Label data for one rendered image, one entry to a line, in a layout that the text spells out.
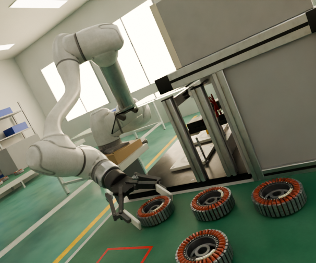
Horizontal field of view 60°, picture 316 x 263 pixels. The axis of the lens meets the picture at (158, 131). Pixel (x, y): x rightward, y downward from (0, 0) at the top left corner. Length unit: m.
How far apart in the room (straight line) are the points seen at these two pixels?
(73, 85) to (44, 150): 0.39
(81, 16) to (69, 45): 6.02
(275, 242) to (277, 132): 0.29
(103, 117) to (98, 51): 0.55
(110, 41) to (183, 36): 0.49
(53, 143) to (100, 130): 0.83
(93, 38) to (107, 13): 5.59
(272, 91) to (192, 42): 0.28
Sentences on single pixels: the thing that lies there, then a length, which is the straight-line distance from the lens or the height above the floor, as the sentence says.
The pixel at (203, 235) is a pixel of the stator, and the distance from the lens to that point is 0.62.
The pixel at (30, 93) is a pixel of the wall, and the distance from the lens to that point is 9.06.
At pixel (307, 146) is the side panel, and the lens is 0.77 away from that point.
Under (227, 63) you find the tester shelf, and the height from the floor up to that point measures 1.08.
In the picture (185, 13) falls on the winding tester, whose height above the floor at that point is 1.25.
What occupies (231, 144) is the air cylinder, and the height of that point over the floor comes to 0.80.
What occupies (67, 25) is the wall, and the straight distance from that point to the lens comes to 7.63.
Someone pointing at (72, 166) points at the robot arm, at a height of 0.98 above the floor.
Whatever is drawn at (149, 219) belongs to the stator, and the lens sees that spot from 0.80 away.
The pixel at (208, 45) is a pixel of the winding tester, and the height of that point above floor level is 1.14.
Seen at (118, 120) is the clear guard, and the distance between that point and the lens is 0.95.
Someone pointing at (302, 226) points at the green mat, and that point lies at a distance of 0.62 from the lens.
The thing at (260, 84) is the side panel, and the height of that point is 1.00.
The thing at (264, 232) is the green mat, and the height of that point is 0.75.
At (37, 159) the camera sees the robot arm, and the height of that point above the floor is 1.05.
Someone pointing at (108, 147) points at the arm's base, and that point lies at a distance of 1.73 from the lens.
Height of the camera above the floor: 1.13
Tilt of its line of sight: 11 degrees down
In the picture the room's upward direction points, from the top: 25 degrees counter-clockwise
